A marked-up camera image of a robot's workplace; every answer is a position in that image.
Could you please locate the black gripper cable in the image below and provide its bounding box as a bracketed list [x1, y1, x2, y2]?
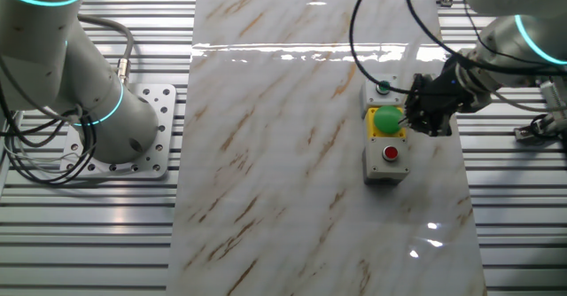
[403, 0, 567, 76]
[348, 0, 448, 97]

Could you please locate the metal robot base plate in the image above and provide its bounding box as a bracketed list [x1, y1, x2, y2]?
[59, 82, 177, 180]

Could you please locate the grey box small green button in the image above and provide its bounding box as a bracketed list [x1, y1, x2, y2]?
[361, 73, 416, 109]

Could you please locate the yellow box large green button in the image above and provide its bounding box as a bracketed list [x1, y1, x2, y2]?
[365, 105, 408, 140]

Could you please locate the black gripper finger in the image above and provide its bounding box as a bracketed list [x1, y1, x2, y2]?
[423, 122, 453, 137]
[398, 113, 422, 129]

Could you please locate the marble pattern table mat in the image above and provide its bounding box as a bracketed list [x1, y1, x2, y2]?
[166, 0, 488, 296]

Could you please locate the grey box red button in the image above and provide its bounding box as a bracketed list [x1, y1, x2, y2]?
[361, 136, 412, 186]

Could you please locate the thin white cable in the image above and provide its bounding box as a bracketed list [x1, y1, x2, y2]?
[486, 76, 567, 113]

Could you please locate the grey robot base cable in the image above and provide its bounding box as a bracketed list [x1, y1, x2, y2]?
[78, 14, 136, 87]

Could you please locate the black cable bundle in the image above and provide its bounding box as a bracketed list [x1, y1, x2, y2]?
[0, 56, 97, 186]

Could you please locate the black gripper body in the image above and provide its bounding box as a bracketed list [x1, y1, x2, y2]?
[405, 56, 479, 127]

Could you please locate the grey camera on mount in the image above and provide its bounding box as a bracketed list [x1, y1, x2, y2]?
[513, 113, 567, 144]

